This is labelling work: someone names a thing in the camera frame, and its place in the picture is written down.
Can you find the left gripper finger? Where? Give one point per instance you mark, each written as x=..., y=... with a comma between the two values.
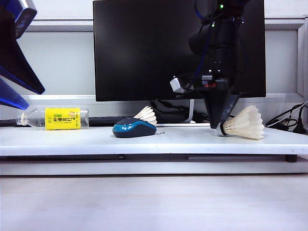
x=16, y=62
x=9, y=96

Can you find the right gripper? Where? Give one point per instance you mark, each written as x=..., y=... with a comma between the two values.
x=219, y=83

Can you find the white feather shuttlecock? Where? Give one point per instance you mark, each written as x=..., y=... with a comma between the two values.
x=245, y=124
x=148, y=115

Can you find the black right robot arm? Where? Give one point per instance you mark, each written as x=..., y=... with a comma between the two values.
x=223, y=36

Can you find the silver monitor stand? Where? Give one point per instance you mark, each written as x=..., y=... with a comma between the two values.
x=191, y=110

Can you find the black power adapter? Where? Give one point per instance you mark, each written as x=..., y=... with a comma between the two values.
x=170, y=118

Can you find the clear bottle yellow label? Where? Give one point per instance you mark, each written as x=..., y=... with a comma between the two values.
x=62, y=119

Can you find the black power plug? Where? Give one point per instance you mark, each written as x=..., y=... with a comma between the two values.
x=299, y=128

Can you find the black rubber foot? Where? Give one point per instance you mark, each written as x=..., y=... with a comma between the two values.
x=290, y=158

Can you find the blue and black mouse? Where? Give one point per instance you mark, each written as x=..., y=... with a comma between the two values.
x=134, y=128

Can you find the black keyboard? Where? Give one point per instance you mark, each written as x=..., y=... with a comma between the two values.
x=103, y=120

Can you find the white raised desk board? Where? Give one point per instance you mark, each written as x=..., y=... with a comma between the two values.
x=96, y=142

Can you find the black AOC monitor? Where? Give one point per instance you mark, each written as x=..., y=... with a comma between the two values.
x=144, y=48

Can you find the white base slab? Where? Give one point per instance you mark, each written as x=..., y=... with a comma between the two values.
x=144, y=168

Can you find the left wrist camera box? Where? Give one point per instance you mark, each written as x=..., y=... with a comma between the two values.
x=26, y=16

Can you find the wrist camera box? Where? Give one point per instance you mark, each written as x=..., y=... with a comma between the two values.
x=26, y=16
x=179, y=84

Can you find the aluminium partition rail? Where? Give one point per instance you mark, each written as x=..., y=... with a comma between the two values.
x=60, y=97
x=60, y=25

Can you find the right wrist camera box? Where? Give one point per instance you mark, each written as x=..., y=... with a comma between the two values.
x=179, y=84

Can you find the aluminium partition post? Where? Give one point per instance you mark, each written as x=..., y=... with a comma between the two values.
x=300, y=60

